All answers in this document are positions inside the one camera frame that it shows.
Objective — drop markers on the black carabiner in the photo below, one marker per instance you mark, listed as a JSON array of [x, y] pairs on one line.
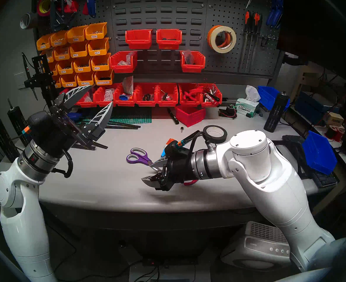
[[261, 42]]

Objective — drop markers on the white grey air purifier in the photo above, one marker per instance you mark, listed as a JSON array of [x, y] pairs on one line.
[[255, 249]]

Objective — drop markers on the clear bag of screws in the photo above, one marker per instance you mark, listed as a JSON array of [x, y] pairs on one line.
[[109, 95]]

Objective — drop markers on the black ribbed cylinder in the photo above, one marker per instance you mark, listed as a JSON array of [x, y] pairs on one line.
[[5, 143]]

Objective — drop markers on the black keyboard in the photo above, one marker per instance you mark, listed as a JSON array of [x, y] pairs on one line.
[[327, 180]]

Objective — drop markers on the glue bottle with blue cap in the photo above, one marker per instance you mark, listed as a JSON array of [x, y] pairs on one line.
[[171, 141]]

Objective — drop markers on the black tape roll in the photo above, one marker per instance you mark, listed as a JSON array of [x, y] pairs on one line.
[[220, 140]]

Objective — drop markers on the small cardboard box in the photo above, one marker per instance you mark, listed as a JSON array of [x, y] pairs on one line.
[[334, 119]]

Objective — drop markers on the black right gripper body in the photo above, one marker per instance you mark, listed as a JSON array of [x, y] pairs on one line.
[[178, 166]]

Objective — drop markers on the black marker pen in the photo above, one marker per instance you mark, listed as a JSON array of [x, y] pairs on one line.
[[174, 117]]

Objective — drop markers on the beige masking tape roll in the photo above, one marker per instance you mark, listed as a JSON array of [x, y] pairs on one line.
[[231, 45]]

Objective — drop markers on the white card packet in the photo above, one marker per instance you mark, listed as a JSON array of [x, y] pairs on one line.
[[128, 86]]

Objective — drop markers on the orange screw bin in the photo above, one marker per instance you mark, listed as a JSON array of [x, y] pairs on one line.
[[103, 78], [58, 42], [43, 45], [76, 38], [53, 71], [82, 68], [57, 84], [65, 70], [84, 80], [50, 58], [68, 84], [98, 51], [78, 53], [61, 56], [95, 35], [100, 67]]

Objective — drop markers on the small black metal tool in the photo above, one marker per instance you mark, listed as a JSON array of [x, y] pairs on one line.
[[165, 97]]

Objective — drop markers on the black hanging clamp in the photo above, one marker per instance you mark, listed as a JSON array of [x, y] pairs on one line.
[[55, 17]]

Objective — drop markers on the black battery holder with board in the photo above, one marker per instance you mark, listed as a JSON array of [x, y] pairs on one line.
[[227, 112]]

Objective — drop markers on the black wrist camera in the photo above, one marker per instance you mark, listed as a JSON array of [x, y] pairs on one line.
[[36, 121], [174, 147]]

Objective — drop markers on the grey duct tape roll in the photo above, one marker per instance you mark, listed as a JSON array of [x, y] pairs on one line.
[[30, 19]]

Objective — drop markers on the tall black capped cylinder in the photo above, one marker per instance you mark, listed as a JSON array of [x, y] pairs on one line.
[[276, 114]]

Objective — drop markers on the clear plastic parts bag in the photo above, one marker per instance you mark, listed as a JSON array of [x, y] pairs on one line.
[[127, 59]]

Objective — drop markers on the black cylinder with metal tip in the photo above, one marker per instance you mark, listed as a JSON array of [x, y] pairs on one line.
[[15, 119]]

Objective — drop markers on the clear bag of black parts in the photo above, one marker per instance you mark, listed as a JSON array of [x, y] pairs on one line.
[[188, 56]]

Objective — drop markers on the black monitor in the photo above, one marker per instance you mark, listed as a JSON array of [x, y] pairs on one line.
[[323, 25]]

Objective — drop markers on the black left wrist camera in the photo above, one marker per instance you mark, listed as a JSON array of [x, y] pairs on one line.
[[36, 121]]

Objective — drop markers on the orange tape roll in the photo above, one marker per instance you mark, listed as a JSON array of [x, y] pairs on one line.
[[210, 39]]

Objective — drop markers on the green cutting mat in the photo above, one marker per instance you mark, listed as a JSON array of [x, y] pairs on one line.
[[131, 118]]

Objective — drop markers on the red white tape roll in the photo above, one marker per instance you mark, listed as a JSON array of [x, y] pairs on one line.
[[70, 5]]

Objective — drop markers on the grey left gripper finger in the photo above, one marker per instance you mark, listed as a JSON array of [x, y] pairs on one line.
[[101, 119], [76, 96]]

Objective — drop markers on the dark blue crate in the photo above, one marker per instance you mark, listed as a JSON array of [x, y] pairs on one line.
[[308, 106]]

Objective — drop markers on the red black permanent marker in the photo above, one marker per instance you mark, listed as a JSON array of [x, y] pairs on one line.
[[211, 97]]

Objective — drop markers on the metal multi hook tool rack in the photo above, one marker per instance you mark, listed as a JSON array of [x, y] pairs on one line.
[[267, 36]]

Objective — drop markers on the small black parts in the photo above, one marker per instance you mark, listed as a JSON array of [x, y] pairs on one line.
[[148, 97]]

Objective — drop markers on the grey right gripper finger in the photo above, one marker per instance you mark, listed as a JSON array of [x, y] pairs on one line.
[[158, 164], [153, 181]]

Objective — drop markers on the red plastic bin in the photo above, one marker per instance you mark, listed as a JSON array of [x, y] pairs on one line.
[[146, 104], [190, 117], [86, 103], [126, 104], [190, 104], [206, 105], [138, 44], [101, 104], [169, 44], [167, 104], [121, 67], [192, 67]]

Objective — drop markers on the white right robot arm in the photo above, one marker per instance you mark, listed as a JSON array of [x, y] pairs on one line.
[[264, 172]]

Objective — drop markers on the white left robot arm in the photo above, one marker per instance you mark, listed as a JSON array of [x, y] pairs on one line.
[[20, 225]]

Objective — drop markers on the black power strip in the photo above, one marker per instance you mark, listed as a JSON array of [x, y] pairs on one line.
[[173, 261]]

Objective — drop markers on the small blue part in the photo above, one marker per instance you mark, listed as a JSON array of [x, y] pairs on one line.
[[123, 97]]

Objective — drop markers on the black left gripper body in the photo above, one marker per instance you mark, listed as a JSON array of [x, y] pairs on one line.
[[55, 134]]

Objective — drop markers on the blue plastic bin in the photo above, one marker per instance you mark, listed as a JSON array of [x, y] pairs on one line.
[[267, 95], [320, 155]]

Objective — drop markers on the black plastic tube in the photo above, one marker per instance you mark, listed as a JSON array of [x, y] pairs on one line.
[[190, 137]]

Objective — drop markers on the black angled stand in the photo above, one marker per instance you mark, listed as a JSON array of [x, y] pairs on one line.
[[293, 149]]

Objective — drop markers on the Kimtech tissue box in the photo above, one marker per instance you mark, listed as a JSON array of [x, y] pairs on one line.
[[246, 109]]

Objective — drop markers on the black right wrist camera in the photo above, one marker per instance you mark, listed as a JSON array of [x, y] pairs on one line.
[[174, 147]]

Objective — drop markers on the black metal stand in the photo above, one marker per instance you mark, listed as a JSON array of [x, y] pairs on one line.
[[45, 84]]

